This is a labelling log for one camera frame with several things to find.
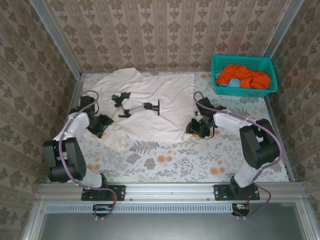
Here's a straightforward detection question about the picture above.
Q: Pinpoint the black cable connector mount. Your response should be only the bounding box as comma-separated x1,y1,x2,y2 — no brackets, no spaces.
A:
231,202,251,217
92,203,113,218

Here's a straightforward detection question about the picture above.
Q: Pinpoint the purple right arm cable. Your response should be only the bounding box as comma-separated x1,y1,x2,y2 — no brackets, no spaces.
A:
194,91,285,221

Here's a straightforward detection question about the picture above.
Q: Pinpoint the orange t-shirt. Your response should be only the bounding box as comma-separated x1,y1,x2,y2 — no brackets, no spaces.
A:
215,64,271,90

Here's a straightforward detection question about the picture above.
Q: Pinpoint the aluminium frame cross rail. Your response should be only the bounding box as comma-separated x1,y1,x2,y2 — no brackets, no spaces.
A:
36,181,306,202

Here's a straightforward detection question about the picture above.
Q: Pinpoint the aluminium frame post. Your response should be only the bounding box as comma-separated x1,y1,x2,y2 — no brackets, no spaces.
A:
27,0,83,79
263,0,305,59

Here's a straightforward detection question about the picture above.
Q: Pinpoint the teal plastic basket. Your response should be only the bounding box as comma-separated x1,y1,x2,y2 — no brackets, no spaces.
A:
211,54,279,98

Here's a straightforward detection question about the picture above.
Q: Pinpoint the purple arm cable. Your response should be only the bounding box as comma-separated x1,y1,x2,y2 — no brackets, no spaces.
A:
57,89,118,221
194,91,285,221

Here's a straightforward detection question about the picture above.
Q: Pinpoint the floral table cover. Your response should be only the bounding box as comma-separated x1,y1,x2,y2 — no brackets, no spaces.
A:
57,71,291,183

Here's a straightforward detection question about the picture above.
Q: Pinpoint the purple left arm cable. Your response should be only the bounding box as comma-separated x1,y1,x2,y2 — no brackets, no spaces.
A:
57,89,118,221

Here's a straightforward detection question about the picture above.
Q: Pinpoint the aluminium frame side rail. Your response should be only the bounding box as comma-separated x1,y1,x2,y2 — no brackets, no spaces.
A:
46,74,86,183
264,96,296,182

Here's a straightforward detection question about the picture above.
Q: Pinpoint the grey slotted cable duct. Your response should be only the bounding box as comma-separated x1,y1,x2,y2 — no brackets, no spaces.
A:
45,202,234,214

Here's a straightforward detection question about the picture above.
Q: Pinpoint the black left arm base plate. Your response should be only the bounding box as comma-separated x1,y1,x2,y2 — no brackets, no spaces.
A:
81,184,126,202

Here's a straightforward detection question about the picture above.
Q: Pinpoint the white t-shirt with robot print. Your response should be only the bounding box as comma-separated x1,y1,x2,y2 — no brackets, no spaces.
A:
82,67,195,152

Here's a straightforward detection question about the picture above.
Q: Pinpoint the light blue t-shirt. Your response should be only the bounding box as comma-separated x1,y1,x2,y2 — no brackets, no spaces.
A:
216,76,242,89

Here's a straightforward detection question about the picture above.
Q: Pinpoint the grey metal panel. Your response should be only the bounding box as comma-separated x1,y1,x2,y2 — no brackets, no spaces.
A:
23,201,320,240

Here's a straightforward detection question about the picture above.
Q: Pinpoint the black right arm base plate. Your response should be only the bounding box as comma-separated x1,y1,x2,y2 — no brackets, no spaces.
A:
213,184,260,202

